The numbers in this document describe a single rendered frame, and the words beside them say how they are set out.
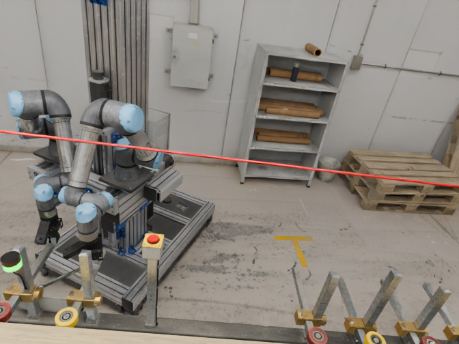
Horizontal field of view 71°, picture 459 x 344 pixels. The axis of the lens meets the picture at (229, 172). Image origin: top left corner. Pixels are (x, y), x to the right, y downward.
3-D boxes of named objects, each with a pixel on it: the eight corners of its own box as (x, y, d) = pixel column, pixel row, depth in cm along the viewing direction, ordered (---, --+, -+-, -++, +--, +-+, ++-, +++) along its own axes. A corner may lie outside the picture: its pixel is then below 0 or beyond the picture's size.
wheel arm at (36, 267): (48, 248, 161) (46, 241, 159) (54, 248, 161) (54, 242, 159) (-6, 330, 123) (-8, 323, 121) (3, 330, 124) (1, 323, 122)
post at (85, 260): (91, 323, 149) (81, 248, 125) (98, 323, 150) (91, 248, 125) (88, 330, 146) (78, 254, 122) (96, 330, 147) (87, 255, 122)
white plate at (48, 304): (15, 307, 145) (10, 293, 140) (74, 312, 147) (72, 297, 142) (14, 308, 144) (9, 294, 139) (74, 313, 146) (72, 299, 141)
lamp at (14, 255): (18, 288, 132) (7, 250, 121) (32, 289, 132) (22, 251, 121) (9, 300, 126) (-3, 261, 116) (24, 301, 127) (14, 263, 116)
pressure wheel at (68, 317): (54, 332, 128) (50, 314, 122) (74, 320, 134) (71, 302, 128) (64, 347, 124) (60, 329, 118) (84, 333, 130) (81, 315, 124)
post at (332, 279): (300, 337, 157) (330, 269, 133) (307, 338, 157) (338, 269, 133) (302, 344, 154) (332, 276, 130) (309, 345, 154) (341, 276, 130)
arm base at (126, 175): (125, 166, 195) (124, 151, 190) (145, 174, 191) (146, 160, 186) (107, 177, 183) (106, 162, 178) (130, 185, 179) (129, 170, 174)
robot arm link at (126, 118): (143, 149, 186) (106, 92, 135) (168, 154, 184) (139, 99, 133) (136, 167, 182) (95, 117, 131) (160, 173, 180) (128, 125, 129)
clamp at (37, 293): (11, 290, 139) (9, 282, 136) (44, 293, 140) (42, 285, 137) (4, 302, 134) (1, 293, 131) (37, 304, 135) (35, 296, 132)
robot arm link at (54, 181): (59, 183, 164) (62, 196, 156) (33, 187, 159) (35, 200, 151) (57, 170, 160) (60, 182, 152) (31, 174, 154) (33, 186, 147)
